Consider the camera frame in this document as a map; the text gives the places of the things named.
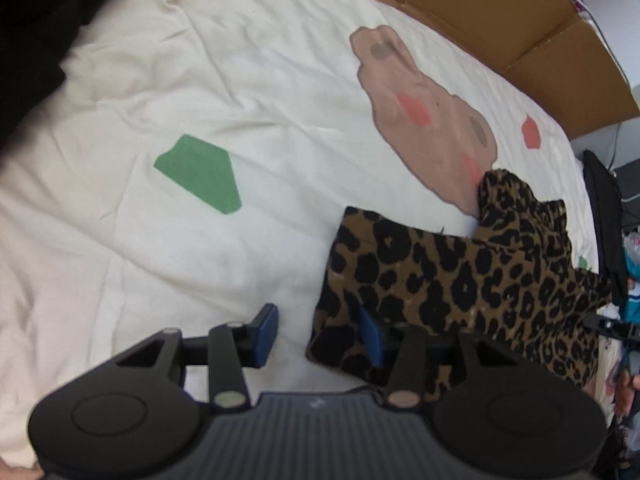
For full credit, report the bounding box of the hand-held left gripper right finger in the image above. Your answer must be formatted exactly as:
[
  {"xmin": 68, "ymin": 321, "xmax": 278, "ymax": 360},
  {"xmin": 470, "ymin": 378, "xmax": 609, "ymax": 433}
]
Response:
[{"xmin": 357, "ymin": 305, "xmax": 521, "ymax": 408}]

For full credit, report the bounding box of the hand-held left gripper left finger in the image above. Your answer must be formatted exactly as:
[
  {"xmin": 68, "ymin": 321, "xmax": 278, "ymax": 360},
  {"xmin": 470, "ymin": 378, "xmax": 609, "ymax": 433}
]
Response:
[{"xmin": 115, "ymin": 302, "xmax": 281, "ymax": 408}]

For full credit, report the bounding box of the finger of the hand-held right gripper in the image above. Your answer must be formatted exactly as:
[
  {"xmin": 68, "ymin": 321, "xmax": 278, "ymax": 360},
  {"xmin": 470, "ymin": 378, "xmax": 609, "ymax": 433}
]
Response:
[{"xmin": 582, "ymin": 312, "xmax": 640, "ymax": 343}]

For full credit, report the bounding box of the leopard print garment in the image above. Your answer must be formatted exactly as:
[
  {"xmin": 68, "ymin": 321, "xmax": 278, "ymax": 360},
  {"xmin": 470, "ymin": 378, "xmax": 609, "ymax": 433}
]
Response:
[{"xmin": 306, "ymin": 169, "xmax": 613, "ymax": 403}]

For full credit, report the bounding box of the teal printed garment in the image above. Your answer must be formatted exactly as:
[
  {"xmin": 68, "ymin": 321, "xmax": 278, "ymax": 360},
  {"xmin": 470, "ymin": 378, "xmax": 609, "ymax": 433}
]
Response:
[{"xmin": 622, "ymin": 240, "xmax": 640, "ymax": 326}]

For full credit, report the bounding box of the white printed blanket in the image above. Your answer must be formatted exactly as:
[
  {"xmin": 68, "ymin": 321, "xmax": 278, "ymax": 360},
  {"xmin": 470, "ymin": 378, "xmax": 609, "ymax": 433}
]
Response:
[{"xmin": 0, "ymin": 0, "xmax": 621, "ymax": 476}]

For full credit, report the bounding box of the brown cardboard sheet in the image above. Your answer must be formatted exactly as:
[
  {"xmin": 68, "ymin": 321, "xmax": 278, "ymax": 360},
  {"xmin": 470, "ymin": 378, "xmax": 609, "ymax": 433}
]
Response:
[{"xmin": 235, "ymin": 0, "xmax": 640, "ymax": 136}]

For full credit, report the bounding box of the black garment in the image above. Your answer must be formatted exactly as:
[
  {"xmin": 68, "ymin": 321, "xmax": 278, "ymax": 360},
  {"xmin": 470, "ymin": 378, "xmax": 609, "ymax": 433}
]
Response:
[{"xmin": 0, "ymin": 0, "xmax": 151, "ymax": 161}]

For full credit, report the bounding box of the white cable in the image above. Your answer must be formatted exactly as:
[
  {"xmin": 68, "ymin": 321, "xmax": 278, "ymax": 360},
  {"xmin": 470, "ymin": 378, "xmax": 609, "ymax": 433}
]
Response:
[{"xmin": 606, "ymin": 119, "xmax": 623, "ymax": 173}]

